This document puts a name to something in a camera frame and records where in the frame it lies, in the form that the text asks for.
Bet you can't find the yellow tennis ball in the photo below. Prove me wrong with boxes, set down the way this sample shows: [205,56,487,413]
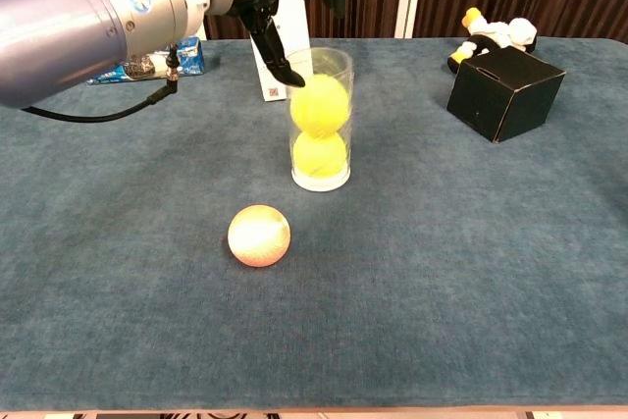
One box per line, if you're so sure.
[289,74,350,138]
[292,130,348,178]

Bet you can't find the teal table cloth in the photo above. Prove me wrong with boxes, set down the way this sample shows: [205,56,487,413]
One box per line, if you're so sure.
[0,36,628,412]

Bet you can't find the tall white carton box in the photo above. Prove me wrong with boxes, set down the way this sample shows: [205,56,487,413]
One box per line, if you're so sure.
[249,0,315,103]

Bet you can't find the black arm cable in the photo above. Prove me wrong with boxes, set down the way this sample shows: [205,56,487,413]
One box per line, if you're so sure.
[22,44,180,124]

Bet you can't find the black white plush toy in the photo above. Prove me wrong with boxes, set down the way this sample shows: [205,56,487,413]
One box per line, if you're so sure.
[446,7,539,75]

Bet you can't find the orange pink ball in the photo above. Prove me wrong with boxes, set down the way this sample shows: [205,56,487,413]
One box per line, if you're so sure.
[227,204,292,269]

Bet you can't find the black cardboard cube box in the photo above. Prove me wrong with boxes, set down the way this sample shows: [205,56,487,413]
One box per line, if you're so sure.
[445,46,567,144]

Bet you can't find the blue Oreo cookie box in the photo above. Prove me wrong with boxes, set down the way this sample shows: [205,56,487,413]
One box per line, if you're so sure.
[86,36,205,86]

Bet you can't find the clear plastic tube container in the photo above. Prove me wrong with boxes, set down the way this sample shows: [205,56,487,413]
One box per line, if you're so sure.
[284,47,353,193]

